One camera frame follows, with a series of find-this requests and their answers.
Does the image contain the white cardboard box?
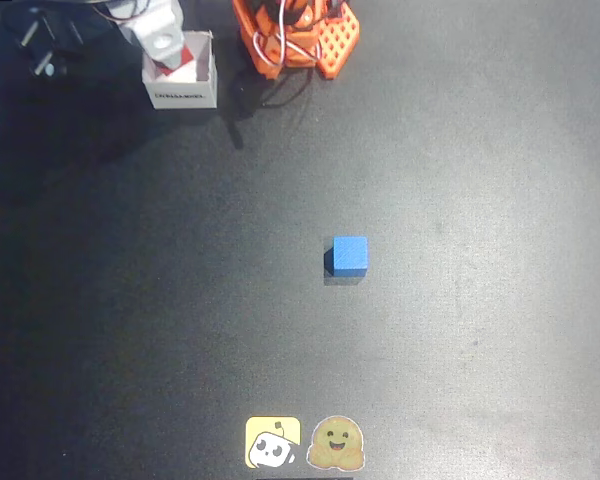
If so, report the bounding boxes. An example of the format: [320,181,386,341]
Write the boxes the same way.
[140,29,219,110]

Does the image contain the blue cube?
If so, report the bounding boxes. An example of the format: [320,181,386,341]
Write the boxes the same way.
[331,235,370,278]

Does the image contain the red cube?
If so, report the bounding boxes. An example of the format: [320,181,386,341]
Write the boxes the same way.
[152,43,202,80]

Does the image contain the yellow robot face sticker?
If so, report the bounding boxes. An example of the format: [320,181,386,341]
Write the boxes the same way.
[244,415,302,470]

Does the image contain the white servo wire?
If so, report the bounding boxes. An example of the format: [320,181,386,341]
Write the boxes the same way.
[252,0,327,67]

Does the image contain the black webcam on gripper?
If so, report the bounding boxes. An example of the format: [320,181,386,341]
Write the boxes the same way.
[7,2,99,81]

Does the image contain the hugging face emoji sticker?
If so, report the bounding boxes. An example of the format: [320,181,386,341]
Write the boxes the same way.
[306,414,366,472]

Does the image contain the orange robot base plate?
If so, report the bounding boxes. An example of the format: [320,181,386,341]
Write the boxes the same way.
[315,2,362,80]

